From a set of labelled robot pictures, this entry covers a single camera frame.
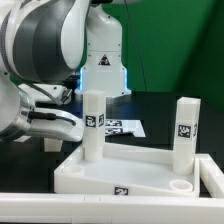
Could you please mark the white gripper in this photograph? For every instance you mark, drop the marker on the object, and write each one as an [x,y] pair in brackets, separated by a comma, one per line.
[55,124]

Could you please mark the white desk top tray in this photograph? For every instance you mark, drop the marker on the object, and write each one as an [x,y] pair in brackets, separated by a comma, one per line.
[126,170]

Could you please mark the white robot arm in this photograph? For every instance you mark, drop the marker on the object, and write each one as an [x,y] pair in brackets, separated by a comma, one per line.
[45,41]

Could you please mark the white sheet with markers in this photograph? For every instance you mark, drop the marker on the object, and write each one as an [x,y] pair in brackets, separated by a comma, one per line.
[116,127]

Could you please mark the white front fence bar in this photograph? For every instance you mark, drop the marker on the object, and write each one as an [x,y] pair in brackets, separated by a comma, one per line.
[87,209]

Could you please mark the white fence bar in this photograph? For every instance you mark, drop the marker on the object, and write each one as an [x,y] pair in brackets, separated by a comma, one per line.
[87,209]
[212,176]

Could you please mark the white right fence bar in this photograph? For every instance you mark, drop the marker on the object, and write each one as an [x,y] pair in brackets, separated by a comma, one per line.
[212,176]

